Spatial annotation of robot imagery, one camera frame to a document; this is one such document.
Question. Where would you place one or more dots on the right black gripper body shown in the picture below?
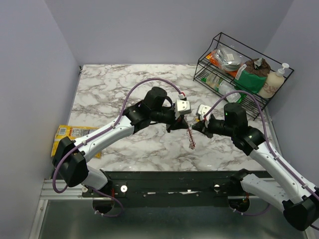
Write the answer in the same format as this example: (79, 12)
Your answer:
(209, 130)

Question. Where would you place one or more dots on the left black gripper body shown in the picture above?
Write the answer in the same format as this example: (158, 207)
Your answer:
(171, 126)

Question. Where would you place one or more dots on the keyring with keys red tag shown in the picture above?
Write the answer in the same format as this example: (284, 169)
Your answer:
(192, 143)

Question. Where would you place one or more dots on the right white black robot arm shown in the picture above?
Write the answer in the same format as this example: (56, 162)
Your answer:
(296, 197)

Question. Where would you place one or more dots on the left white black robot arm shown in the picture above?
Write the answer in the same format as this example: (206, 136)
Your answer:
(72, 155)

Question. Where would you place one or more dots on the clear plastic packet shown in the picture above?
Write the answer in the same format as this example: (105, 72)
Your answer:
(229, 92)

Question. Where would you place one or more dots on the green white snack packet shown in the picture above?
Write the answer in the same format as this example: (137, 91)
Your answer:
(213, 81)

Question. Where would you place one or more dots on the orange snack bag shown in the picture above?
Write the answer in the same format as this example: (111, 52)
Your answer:
(214, 61)

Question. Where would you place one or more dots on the green brown snack bag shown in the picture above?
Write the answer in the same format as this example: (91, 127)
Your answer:
(252, 75)

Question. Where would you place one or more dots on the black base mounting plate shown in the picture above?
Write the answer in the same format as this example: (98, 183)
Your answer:
(170, 189)

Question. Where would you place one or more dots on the silver foil bag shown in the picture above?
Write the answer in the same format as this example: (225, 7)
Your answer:
(228, 59)

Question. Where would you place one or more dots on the white pump soap bottle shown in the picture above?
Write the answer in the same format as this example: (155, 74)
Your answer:
(273, 82)

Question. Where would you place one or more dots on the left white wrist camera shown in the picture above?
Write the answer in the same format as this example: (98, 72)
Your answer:
(182, 107)

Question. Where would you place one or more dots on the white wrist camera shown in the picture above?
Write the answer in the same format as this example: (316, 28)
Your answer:
(202, 113)
(182, 107)

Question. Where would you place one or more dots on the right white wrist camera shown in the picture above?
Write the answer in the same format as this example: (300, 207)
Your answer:
(202, 113)

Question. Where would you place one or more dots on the black wire rack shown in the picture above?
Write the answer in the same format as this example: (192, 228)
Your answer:
(249, 101)

